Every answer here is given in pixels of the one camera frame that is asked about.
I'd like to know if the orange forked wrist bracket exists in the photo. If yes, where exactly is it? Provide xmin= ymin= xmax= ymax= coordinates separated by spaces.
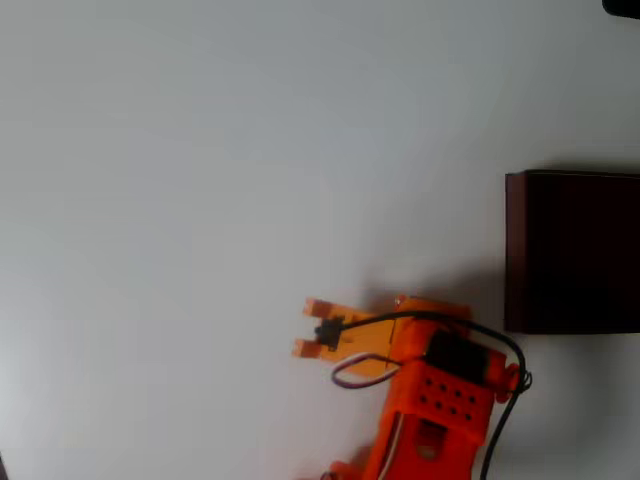
xmin=290 ymin=297 xmax=402 ymax=381

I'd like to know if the red white black servo wire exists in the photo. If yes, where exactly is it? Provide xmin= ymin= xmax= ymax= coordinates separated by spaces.
xmin=330 ymin=351 xmax=402 ymax=390

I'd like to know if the dark brown open box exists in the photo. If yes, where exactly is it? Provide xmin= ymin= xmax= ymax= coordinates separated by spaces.
xmin=504 ymin=169 xmax=640 ymax=335

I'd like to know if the black object at picture corner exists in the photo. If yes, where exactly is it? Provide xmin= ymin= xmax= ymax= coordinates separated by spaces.
xmin=601 ymin=0 xmax=640 ymax=20

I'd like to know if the black cable with plug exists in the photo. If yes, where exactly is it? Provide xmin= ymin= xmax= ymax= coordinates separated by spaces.
xmin=312 ymin=310 xmax=533 ymax=480

